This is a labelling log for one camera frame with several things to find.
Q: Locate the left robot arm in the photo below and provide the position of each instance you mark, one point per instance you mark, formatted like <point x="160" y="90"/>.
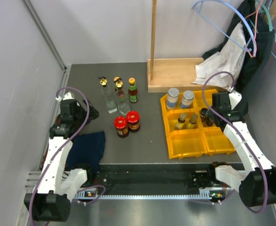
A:
<point x="51" y="198"/>

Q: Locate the yellow bin front left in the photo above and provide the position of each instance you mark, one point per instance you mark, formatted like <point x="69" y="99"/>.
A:
<point x="186" y="143"/>

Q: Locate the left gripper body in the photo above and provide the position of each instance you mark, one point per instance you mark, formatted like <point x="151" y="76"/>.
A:
<point x="80" y="117"/>

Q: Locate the black cap spice jar back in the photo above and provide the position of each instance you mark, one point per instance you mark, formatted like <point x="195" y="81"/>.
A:
<point x="209" y="122"/>

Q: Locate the clear bottle red label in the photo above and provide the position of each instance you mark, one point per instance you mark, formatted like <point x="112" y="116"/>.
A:
<point x="122" y="99"/>

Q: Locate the green bottle gold pourer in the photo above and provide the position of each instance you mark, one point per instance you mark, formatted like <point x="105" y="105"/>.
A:
<point x="116" y="81"/>

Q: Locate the wooden pole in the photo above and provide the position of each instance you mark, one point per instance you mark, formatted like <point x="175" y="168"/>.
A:
<point x="153" y="33"/>

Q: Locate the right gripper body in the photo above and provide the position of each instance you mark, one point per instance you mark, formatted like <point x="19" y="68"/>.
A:
<point x="232" y="108"/>

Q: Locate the yellow bin front right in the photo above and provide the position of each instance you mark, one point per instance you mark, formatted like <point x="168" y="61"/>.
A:
<point x="217" y="143"/>

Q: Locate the red lid jar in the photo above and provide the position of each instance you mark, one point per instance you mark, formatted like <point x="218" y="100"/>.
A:
<point x="120" y="124"/>
<point x="133" y="120"/>

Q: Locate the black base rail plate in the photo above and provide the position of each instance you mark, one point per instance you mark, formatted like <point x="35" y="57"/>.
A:
<point x="111" y="179"/>

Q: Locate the red sauce bottle yellow cap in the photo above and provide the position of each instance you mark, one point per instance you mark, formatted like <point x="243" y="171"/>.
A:
<point x="132" y="91"/>

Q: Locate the silver lid spice jar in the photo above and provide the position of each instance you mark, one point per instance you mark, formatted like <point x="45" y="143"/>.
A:
<point x="187" y="99"/>
<point x="172" y="98"/>

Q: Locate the yellow bin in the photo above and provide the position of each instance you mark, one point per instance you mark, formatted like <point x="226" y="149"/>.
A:
<point x="186" y="143"/>
<point x="199" y="102"/>
<point x="171" y="120"/>
<point x="166" y="112"/>
<point x="204" y="123"/>
<point x="217" y="143"/>

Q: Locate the yellow bin back left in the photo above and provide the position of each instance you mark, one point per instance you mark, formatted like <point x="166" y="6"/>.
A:
<point x="166" y="112"/>

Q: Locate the navy blue cloth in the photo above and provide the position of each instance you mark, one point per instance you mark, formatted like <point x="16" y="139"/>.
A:
<point x="87" y="149"/>

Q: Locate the white crumpled cloth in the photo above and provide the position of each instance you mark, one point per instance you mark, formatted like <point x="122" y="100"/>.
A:
<point x="230" y="58"/>

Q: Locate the blue clothes hanger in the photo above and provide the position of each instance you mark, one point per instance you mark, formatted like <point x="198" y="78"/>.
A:
<point x="250" y="43"/>

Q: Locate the yellow label brown cap bottle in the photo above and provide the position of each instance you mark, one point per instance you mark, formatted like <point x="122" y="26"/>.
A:
<point x="192" y="122"/>

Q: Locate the small brown cap bottle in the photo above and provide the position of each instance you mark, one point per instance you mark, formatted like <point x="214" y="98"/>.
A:
<point x="180" y="122"/>

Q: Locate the yellow bin middle left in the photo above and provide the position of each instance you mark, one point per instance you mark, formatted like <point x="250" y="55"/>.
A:
<point x="171" y="120"/>

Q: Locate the black cap spice jar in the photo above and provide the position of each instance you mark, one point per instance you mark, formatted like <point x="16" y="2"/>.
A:
<point x="203" y="114"/>
<point x="209" y="122"/>

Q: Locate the yellow bin middle right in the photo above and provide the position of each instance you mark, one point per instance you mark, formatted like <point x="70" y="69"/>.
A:
<point x="204" y="123"/>

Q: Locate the clear bottle gold pourer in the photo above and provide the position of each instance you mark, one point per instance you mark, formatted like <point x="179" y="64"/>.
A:
<point x="108" y="96"/>

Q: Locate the dark green jacket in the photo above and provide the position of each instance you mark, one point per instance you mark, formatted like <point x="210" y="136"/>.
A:
<point x="252" y="67"/>

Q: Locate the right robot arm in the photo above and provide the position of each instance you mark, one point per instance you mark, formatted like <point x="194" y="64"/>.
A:
<point x="257" y="184"/>

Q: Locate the green clothes hanger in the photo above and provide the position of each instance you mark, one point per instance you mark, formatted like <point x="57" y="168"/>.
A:
<point x="264" y="8"/>

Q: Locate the brown orange cloth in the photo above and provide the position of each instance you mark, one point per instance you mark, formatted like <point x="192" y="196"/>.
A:
<point x="45" y="155"/>

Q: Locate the yellow bin back right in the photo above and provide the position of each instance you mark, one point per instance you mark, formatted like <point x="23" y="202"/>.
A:
<point x="199" y="102"/>

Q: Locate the pink clothes hanger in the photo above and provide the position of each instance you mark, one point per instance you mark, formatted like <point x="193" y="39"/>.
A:
<point x="256" y="12"/>

